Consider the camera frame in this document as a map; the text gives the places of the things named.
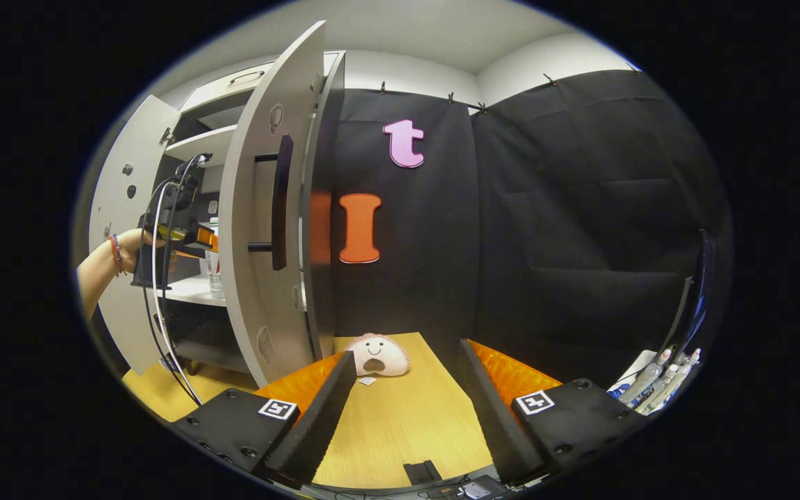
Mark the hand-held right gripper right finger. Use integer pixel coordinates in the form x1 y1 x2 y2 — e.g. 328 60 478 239
458 339 652 487

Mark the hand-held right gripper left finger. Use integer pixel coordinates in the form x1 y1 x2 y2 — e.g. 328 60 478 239
173 351 358 489

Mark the white bottle green label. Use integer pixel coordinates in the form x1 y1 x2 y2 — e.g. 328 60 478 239
205 217 228 300

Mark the white right cabinet door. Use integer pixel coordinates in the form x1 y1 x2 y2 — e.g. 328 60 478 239
218 21 328 388

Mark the white cabinet door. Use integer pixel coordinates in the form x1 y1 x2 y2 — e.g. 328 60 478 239
87 95 183 376
178 52 340 113
218 21 328 388

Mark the white open cabinet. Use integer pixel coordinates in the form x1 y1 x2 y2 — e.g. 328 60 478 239
156 51 347 376

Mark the white left cabinet door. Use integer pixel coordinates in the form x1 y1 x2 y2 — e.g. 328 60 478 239
87 95 183 376

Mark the pink smiling plush toy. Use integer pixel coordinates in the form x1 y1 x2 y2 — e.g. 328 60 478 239
344 333 411 378

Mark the white upper cabinet door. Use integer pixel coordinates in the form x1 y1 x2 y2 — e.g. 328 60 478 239
178 52 340 113

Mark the black backdrop cloth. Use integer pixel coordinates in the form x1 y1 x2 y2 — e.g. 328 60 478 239
331 69 734 390

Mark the dark monitor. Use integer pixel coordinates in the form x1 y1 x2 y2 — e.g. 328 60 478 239
657 229 717 362

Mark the black cable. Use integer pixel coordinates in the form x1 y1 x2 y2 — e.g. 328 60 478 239
141 153 201 405

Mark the white cable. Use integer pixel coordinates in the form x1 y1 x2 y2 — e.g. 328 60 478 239
151 156 204 408

